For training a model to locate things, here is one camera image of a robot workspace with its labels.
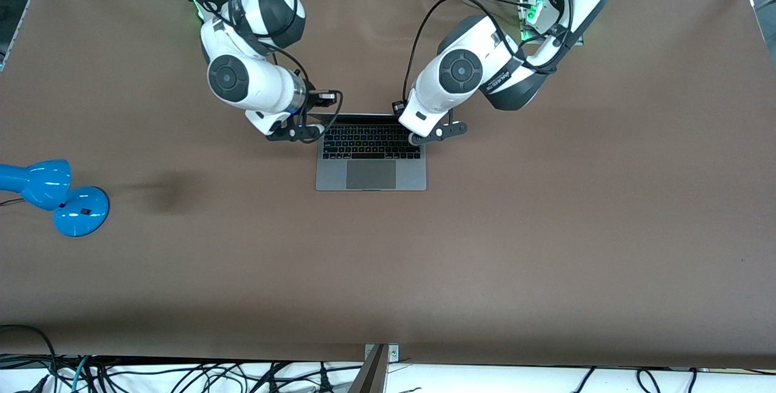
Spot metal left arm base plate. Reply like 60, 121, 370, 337
515, 0, 584, 47

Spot grey support beam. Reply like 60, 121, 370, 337
347, 344, 389, 393

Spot blue desk lamp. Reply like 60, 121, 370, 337
0, 160, 110, 238

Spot silver grey laptop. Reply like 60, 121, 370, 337
315, 113, 427, 192

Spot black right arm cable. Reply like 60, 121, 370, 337
267, 41, 344, 144

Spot teal floor cable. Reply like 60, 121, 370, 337
70, 355, 92, 393

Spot brown table cover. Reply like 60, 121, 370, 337
0, 0, 776, 369

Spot thick black floor cable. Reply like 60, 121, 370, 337
0, 323, 58, 393

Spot metal table edge bracket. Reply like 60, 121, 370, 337
364, 343, 400, 362

